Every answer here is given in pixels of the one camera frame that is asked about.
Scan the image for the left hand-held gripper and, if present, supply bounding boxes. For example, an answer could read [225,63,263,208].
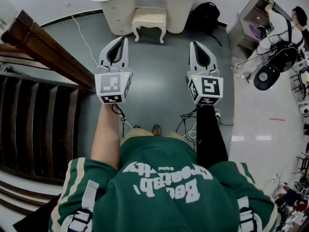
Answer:
[94,36,134,104]

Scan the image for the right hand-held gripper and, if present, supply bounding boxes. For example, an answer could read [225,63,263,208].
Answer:
[187,41,224,105]

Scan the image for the cream upholstered stool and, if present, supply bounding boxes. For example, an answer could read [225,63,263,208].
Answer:
[131,7,168,44]

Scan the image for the person's left forearm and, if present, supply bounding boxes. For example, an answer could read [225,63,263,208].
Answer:
[90,102,121,171]

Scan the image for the person's right forearm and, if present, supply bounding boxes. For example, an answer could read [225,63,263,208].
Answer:
[196,104,229,166]

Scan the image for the black backpack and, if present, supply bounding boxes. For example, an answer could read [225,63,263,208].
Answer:
[187,1,227,47]

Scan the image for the purple item on shelf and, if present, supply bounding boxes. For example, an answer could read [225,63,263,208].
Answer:
[249,24,263,41]

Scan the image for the grey wooden shelf unit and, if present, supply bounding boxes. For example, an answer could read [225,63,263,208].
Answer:
[228,0,294,52]

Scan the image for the black swivel chair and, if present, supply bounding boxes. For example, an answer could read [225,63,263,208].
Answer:
[253,46,299,91]

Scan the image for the dark wooden staircase railing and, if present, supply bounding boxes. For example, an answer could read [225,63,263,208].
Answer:
[0,10,97,203]

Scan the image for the person's beige trousers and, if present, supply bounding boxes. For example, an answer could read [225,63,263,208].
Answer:
[122,128,188,145]

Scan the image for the person's green printed shirt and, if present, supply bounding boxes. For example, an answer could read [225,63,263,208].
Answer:
[48,135,278,232]

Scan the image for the cluttered equipment pile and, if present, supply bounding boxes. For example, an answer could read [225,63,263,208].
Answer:
[265,151,309,229]

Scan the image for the thin white cable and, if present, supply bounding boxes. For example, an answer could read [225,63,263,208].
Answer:
[64,5,101,67]

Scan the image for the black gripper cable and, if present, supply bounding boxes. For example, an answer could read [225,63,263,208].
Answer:
[175,104,205,152]
[111,103,127,140]

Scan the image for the white harness strap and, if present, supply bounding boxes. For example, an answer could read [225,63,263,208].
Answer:
[238,197,263,232]
[61,180,99,232]

